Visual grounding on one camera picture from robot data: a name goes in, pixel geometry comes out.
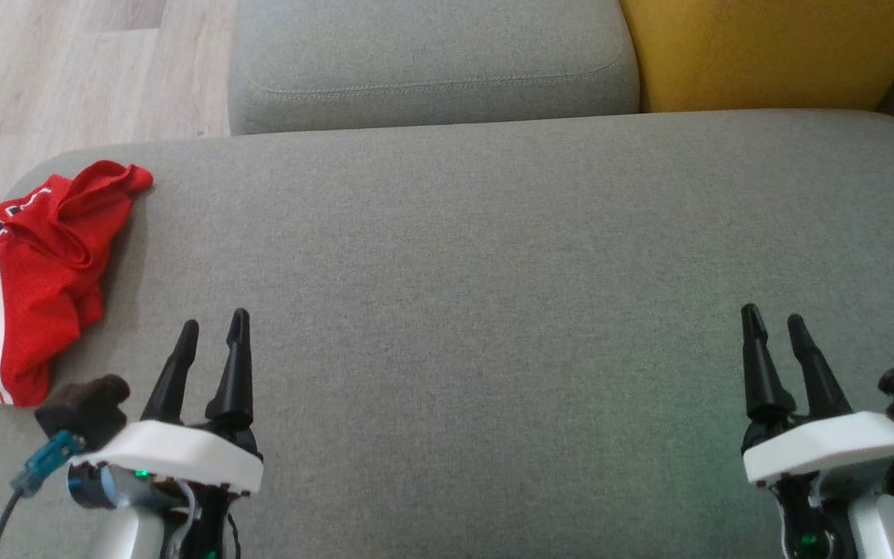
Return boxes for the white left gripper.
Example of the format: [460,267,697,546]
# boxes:
[67,309,265,496]

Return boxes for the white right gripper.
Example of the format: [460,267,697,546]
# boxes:
[740,304,894,487]

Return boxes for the red basketball jersey number 23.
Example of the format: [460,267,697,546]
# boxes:
[0,198,106,409]

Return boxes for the large grey ottoman cushion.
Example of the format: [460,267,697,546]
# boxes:
[0,109,894,559]

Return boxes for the yellow sofa back cushion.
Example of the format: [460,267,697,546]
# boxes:
[619,0,894,114]

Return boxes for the left camera cable blue plug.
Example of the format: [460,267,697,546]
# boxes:
[0,431,85,559]

